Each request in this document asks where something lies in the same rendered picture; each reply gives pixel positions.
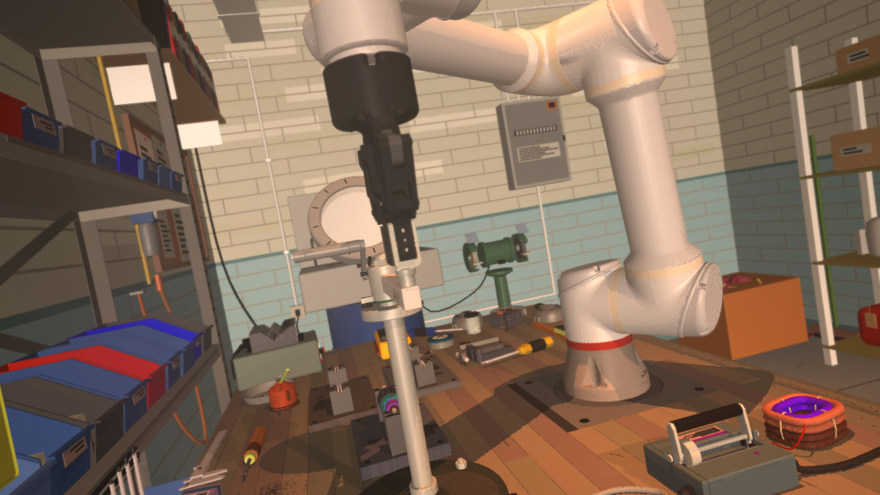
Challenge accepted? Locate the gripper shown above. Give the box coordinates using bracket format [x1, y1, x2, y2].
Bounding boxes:
[322, 50, 421, 269]

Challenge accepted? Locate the round magnifier lens head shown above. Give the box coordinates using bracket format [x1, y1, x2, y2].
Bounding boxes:
[286, 177, 387, 251]

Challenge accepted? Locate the armature with coloured windings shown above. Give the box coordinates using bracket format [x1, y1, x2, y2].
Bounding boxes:
[375, 387, 408, 418]

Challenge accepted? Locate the grey box machine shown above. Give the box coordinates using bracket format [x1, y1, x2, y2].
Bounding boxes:
[298, 246, 446, 315]

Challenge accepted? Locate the green bench grinder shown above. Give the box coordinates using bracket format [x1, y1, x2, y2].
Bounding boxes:
[461, 232, 531, 311]

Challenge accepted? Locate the blue drum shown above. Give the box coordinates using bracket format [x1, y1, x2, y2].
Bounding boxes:
[328, 307, 428, 351]

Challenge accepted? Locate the yellow multimeter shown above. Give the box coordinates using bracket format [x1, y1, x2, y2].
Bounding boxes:
[374, 327, 414, 360]

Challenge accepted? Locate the grey metal cup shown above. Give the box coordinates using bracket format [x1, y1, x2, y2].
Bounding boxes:
[450, 310, 487, 337]

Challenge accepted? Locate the grey metal block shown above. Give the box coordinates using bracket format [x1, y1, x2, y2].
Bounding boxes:
[487, 307, 528, 331]

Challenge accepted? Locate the grey bench vise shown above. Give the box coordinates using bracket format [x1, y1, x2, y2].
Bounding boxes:
[457, 336, 525, 367]

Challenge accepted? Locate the grey metal dome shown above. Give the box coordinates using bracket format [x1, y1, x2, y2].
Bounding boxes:
[531, 302, 565, 328]

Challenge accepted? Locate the grey electrical panel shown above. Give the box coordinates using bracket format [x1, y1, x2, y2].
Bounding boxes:
[495, 97, 574, 192]

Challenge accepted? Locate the grey plate with two rests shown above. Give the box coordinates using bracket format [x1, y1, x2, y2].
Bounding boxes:
[307, 343, 463, 434]

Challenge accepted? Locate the grey box with v-block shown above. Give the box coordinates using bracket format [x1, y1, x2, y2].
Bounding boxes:
[231, 318, 324, 394]

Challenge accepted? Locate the orange tin with yellow stick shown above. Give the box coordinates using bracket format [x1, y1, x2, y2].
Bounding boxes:
[267, 368, 300, 412]

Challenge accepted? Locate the white round dish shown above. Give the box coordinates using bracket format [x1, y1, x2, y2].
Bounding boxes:
[240, 383, 278, 408]

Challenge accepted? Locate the grey ceiling vent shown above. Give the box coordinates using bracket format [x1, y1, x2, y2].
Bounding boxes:
[212, 0, 267, 43]

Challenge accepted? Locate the white metal gauge set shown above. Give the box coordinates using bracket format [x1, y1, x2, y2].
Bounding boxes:
[178, 429, 229, 494]

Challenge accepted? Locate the grey metal shelf unit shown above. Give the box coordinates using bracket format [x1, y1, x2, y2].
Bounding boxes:
[0, 0, 232, 495]

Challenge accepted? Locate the red storage bin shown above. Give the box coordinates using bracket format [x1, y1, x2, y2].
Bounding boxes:
[5, 344, 170, 408]

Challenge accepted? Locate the orange cardboard box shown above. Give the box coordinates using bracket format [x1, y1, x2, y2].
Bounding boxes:
[676, 272, 811, 361]

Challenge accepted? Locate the orange coil with purple core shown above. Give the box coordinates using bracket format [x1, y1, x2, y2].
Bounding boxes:
[761, 392, 848, 452]

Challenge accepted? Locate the red canister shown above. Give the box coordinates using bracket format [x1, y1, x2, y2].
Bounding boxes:
[856, 303, 880, 347]

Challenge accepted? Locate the grey magnifier lamp post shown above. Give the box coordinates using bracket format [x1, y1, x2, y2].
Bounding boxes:
[357, 264, 510, 495]

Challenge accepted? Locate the white wall conduit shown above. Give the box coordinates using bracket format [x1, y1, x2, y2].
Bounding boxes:
[204, 56, 305, 311]

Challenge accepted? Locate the yellow black handled screwdriver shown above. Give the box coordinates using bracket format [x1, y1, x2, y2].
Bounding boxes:
[515, 334, 555, 357]

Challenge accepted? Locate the black wall cable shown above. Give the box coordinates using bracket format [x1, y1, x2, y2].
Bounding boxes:
[194, 147, 261, 328]

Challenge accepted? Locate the grey rest with base plate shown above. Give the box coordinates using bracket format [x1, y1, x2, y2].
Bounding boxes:
[349, 402, 453, 482]

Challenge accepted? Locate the orange handled screwdriver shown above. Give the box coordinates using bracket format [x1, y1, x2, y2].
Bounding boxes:
[240, 423, 269, 483]

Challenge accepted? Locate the grey tester with black handle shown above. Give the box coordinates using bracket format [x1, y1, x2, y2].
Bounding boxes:
[643, 402, 800, 495]

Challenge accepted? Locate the white frame shelf unit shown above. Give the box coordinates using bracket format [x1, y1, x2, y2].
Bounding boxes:
[785, 37, 880, 367]

